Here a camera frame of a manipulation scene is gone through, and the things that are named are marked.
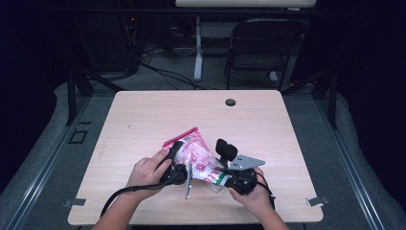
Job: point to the black tape strip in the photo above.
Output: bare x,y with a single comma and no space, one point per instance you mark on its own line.
84,122

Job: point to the aluminium floor rail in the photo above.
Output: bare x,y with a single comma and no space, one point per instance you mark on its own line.
348,166
48,163

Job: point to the red and white seasoning packet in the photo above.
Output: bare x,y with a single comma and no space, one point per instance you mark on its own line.
194,153

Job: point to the black metal stand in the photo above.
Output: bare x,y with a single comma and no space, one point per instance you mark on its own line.
332,99
72,96

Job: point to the grey table edge clip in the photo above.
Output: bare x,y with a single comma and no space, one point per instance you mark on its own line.
75,202
317,201

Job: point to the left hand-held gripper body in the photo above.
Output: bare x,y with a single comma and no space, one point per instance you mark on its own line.
177,174

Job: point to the person's left hand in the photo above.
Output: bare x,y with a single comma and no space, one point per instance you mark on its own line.
145,174

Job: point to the person's right hand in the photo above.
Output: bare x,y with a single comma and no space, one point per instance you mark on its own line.
255,201

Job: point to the white desk top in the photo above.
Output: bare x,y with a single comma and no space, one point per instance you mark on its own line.
245,3

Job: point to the dark equipment cabinet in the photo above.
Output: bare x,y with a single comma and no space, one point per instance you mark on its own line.
105,41

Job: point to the black folding chair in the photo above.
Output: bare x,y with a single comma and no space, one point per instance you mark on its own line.
261,48

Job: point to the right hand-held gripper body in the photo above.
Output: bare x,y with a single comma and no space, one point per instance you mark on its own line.
242,179

